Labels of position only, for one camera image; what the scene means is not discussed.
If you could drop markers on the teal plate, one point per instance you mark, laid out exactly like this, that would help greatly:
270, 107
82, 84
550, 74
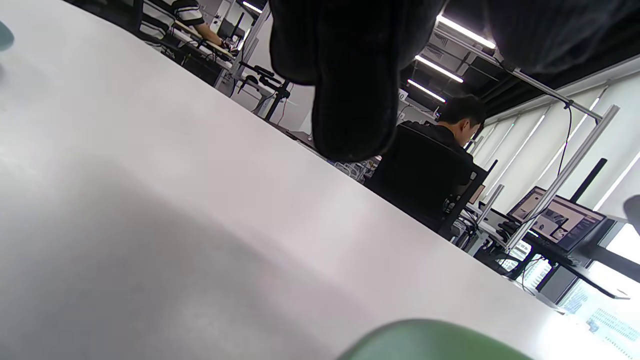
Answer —
5, 37

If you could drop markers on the person's left hand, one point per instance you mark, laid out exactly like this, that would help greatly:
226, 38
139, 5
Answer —
350, 75

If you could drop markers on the computer monitor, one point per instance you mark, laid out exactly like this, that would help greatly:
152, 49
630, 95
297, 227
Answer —
560, 220

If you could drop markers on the ceiling light strip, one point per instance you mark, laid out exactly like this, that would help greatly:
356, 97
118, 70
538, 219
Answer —
465, 31
426, 91
439, 69

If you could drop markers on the green plate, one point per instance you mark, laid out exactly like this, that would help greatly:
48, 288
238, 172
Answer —
435, 345

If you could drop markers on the white window blind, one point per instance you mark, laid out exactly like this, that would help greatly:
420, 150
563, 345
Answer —
530, 150

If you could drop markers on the aluminium frame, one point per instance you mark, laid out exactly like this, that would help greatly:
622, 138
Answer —
565, 172

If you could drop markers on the black monitor pole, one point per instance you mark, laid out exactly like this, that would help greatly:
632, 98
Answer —
589, 180

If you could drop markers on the black curved desk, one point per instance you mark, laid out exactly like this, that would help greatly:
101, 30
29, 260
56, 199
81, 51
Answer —
585, 276

